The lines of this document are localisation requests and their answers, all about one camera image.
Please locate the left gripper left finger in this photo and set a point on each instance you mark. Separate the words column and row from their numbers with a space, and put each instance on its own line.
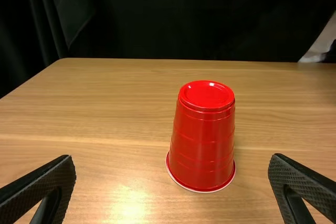
column 31, row 197

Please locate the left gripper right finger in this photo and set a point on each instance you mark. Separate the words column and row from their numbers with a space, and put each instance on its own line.
column 304, row 187

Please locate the red cup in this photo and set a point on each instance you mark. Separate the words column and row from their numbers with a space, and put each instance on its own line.
column 202, row 140

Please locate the person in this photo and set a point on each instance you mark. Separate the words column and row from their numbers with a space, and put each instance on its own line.
column 321, row 41

